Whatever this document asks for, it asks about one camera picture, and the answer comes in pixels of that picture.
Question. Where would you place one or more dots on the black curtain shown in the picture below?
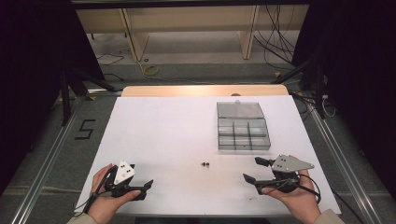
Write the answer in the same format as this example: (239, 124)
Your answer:
(34, 77)
(361, 77)

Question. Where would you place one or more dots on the white table cover sheet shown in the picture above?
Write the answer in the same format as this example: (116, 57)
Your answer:
(174, 140)

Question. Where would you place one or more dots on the black metal stand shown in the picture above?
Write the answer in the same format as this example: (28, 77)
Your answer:
(319, 90)
(65, 99)

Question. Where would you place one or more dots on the person's right hand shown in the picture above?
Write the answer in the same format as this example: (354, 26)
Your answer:
(299, 202)

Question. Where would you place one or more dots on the light wooden desk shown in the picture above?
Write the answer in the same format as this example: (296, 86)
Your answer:
(193, 18)

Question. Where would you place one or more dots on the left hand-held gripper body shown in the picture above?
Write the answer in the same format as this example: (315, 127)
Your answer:
(120, 183)

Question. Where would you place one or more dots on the wooden table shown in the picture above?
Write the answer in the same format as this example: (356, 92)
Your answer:
(193, 90)

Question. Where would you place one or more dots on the clear plastic compartment box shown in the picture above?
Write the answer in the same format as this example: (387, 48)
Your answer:
(243, 127)

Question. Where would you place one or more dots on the aluminium floor rail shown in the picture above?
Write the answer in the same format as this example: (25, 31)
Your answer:
(46, 161)
(345, 161)

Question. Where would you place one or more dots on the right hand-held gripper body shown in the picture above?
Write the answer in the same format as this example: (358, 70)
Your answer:
(288, 169)

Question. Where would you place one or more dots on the person's left hand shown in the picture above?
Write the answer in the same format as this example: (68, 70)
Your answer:
(104, 203)

